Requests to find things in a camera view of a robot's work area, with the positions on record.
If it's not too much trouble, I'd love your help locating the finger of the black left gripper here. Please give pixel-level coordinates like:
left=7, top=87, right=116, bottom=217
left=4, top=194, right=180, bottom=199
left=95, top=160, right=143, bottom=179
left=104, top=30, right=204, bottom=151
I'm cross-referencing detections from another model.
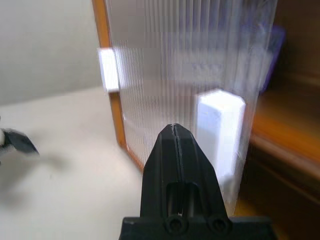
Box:
left=3, top=128, right=41, bottom=158

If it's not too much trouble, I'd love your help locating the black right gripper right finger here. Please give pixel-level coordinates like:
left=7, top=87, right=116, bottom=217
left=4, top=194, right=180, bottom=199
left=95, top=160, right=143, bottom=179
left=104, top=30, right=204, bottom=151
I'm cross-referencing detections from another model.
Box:
left=175, top=123, right=228, bottom=219

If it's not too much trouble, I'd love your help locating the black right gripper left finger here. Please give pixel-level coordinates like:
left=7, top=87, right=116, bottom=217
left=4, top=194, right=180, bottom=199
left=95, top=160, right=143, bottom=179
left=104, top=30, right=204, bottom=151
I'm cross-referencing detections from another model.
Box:
left=140, top=123, right=181, bottom=219

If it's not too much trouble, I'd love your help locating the white box behind panel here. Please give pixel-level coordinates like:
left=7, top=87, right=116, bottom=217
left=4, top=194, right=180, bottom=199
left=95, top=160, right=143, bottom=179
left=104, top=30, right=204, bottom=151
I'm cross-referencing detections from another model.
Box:
left=194, top=89, right=246, bottom=201

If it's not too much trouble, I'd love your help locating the ribbed glass cabinet door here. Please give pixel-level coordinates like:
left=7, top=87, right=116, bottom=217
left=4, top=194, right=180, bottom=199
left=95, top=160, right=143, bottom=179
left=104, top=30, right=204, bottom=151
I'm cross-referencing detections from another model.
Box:
left=91, top=0, right=280, bottom=218

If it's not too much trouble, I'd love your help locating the brown wooden cabinet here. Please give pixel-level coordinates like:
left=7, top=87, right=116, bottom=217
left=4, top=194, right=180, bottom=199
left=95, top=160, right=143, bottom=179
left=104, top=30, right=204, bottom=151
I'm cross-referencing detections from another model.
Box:
left=233, top=0, right=320, bottom=240

